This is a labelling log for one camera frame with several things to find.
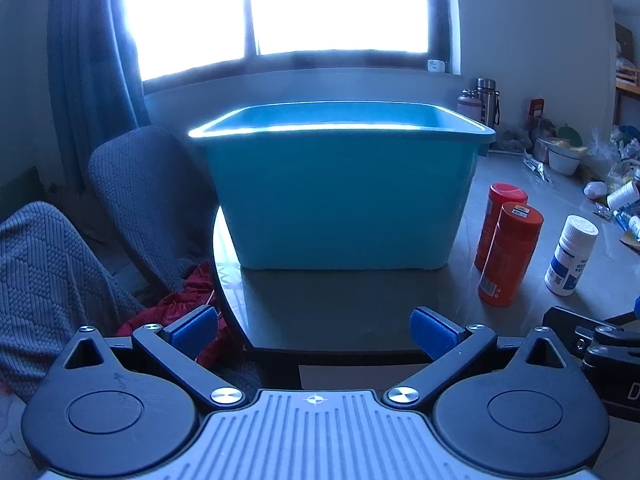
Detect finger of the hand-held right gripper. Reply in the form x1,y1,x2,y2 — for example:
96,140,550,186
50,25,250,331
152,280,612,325
542,306,640,361
602,296,640,330

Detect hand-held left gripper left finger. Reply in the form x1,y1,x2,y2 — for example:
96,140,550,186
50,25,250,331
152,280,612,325
47,305,247,409

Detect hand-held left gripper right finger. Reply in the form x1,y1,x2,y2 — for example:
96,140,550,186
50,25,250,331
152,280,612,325
382,305,585,409

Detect teal plastic storage bin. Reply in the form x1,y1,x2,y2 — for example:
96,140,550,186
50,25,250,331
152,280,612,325
189,101,497,272

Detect grey glossy desktop table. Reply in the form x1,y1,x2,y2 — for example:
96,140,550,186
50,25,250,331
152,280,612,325
212,130,640,363

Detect red cloth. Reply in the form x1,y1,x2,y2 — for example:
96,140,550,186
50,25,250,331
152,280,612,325
116,260,237,368

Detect white pill bottle blue label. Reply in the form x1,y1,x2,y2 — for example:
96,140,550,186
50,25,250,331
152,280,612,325
544,215,599,297

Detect red cylindrical canister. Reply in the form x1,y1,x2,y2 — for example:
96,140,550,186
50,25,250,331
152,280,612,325
474,182,528,271
478,201,544,307

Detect white bottle lying down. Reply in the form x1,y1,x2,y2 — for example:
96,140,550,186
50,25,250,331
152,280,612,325
607,180,640,211

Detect chair with grey knit cover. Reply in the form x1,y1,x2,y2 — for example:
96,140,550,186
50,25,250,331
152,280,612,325
0,201,151,406
87,126,222,301

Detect clear wrapped packet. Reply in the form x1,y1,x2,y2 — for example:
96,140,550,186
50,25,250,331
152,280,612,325
522,154,552,182

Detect white ribbed bowl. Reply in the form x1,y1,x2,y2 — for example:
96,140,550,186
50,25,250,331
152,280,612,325
547,140,584,177

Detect clear plastic bag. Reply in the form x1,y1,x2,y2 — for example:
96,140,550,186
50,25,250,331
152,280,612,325
589,127,640,182

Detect green plate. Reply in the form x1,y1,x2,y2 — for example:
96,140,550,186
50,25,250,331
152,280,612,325
557,125,584,148

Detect wooden shelf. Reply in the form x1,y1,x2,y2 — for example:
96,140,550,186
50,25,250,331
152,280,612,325
615,66,640,126

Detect pink water bottle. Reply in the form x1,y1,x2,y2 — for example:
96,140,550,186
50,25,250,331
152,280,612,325
457,89,484,124

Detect steel thermos flask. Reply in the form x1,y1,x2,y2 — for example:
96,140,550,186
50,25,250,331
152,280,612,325
475,78,501,132

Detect blue curtain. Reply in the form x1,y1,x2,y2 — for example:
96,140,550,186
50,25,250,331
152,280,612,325
47,0,152,196

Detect window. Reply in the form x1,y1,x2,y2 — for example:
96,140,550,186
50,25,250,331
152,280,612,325
119,0,453,83

